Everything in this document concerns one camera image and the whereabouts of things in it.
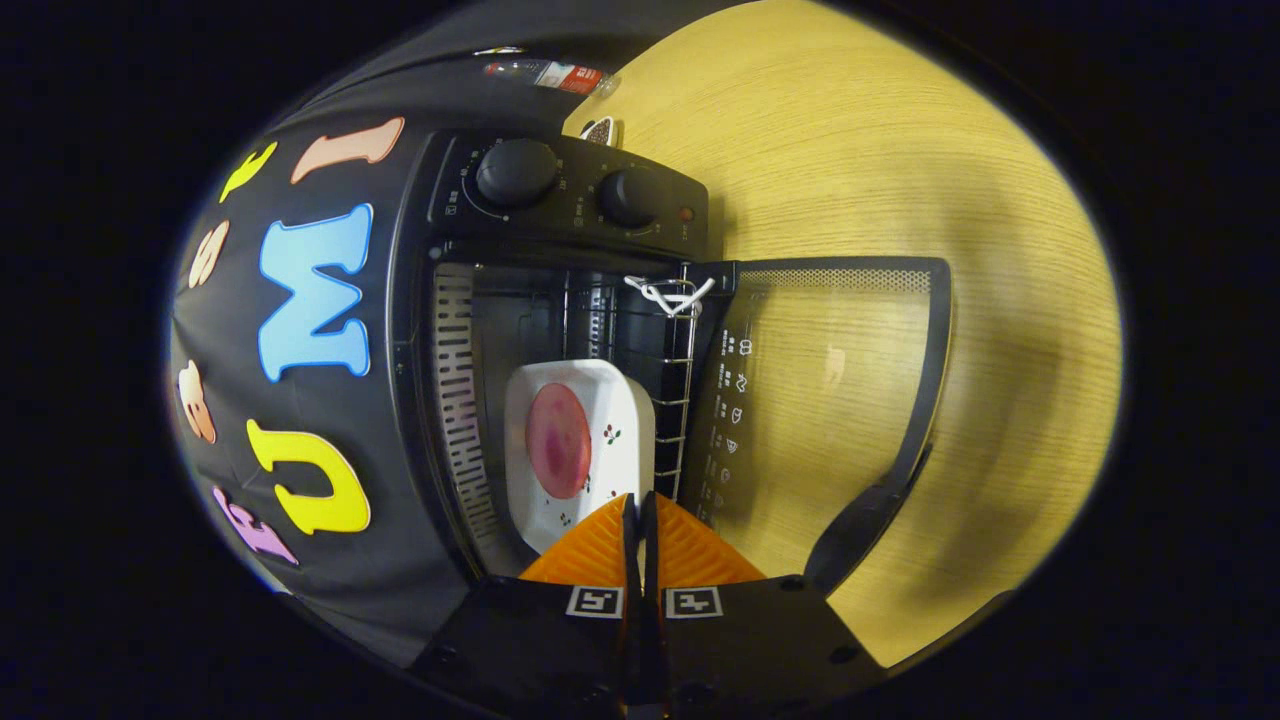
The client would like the round pink ham slice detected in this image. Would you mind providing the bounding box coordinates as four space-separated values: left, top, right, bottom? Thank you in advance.
525 382 593 500

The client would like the black toaster oven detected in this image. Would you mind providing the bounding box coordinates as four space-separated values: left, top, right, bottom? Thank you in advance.
388 128 953 599

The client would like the white square plate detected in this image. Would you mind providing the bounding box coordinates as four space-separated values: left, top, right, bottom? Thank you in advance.
504 359 657 554

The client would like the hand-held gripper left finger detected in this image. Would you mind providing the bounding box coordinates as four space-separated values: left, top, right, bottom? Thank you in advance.
410 492 641 720

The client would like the clear red label water bottle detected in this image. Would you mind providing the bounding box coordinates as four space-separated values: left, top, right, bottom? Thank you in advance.
483 58 621 98

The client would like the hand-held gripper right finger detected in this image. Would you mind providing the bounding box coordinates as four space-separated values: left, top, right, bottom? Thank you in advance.
640 490 891 719

